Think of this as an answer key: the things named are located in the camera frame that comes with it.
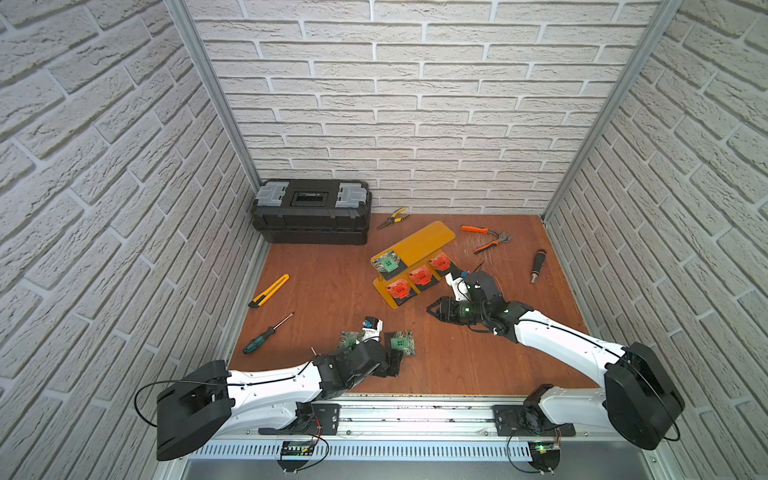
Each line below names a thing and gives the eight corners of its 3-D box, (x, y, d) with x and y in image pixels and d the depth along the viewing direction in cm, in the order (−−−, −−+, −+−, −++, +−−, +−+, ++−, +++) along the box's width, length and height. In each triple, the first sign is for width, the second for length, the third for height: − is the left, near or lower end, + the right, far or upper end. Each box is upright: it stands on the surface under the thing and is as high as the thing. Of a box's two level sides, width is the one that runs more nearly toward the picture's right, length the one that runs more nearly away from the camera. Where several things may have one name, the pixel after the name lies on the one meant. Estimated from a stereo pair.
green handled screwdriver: (244, 352, 87) (240, 349, 84) (294, 314, 94) (292, 310, 92) (246, 355, 86) (242, 352, 84) (296, 317, 94) (294, 313, 91)
